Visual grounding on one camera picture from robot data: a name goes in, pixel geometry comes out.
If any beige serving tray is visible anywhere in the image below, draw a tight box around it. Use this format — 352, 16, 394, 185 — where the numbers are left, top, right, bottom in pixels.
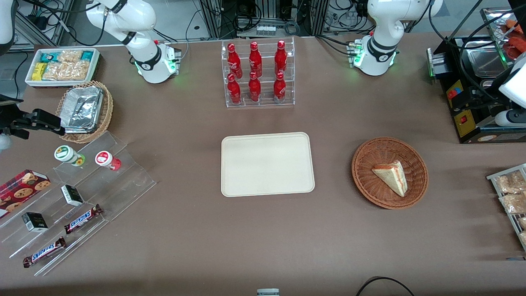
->
221, 132, 316, 198

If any light wicker basket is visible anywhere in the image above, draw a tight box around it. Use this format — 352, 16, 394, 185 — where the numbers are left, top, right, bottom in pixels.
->
55, 81, 114, 144

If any triangular sandwich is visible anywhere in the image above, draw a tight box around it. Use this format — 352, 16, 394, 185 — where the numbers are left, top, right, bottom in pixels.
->
371, 160, 408, 197

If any clear cracker bag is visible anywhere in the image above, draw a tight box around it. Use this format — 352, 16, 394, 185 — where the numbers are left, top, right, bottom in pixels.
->
58, 50, 83, 65
42, 61, 90, 81

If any brown wicker basket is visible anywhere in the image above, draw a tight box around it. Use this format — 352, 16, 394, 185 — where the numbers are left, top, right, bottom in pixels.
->
351, 136, 429, 210

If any white snack bin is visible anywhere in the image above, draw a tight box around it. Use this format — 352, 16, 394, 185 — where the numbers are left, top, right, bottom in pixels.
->
25, 47, 102, 88

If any clear acrylic bottle rack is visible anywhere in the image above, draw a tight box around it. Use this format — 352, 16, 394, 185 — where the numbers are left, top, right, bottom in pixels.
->
221, 37, 296, 109

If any green lid cup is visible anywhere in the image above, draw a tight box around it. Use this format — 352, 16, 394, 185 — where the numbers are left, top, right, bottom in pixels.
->
54, 145, 86, 167

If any black cable loop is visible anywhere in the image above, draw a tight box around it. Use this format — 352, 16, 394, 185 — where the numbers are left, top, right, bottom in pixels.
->
355, 276, 416, 296

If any clear acrylic stepped stand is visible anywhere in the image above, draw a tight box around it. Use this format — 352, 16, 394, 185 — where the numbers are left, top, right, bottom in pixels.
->
0, 131, 157, 277

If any red lid cup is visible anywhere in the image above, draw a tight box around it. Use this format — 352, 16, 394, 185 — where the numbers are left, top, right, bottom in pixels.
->
95, 151, 122, 171

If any silver foil pack stack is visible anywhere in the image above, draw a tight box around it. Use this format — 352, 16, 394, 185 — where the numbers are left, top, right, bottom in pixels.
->
59, 86, 104, 134

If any steel tray with red food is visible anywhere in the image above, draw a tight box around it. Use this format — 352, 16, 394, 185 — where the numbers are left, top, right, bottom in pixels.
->
480, 6, 526, 66

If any small black box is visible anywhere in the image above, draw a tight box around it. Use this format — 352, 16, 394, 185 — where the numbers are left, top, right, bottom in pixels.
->
61, 185, 84, 207
21, 212, 49, 233

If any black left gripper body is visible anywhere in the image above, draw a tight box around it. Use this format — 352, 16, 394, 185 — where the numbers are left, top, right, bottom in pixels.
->
461, 88, 500, 112

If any Snickers bar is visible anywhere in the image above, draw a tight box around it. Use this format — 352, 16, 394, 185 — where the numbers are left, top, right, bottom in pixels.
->
64, 204, 104, 235
23, 236, 67, 268

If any red cola bottle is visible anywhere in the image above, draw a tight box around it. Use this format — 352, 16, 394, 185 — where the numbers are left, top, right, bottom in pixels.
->
248, 72, 262, 103
274, 40, 288, 76
227, 43, 243, 79
226, 73, 242, 105
249, 41, 263, 78
273, 72, 287, 104

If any tray of packaged crackers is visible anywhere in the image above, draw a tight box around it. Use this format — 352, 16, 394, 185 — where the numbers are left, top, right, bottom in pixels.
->
487, 163, 526, 252

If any red tartan cookie box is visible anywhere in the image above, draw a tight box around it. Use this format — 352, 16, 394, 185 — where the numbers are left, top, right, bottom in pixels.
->
0, 169, 51, 219

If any black appliance with steel tray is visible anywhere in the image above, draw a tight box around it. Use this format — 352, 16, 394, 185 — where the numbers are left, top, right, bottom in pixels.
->
427, 35, 526, 145

